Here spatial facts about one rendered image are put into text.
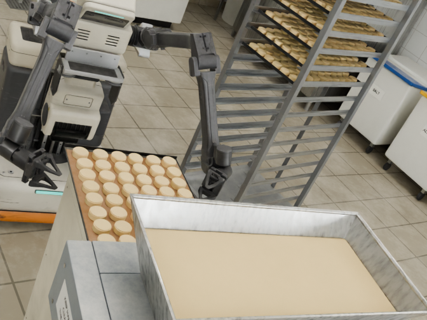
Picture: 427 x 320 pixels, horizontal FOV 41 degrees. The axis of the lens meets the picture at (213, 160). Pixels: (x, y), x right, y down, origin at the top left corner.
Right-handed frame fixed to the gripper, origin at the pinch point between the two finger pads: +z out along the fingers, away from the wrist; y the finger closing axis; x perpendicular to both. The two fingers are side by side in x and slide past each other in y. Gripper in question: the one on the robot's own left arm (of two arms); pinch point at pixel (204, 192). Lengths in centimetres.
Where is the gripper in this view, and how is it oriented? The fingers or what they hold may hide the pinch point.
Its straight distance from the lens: 190.4
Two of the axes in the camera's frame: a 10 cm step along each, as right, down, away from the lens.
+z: -3.7, 3.8, -8.5
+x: -8.5, -5.1, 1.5
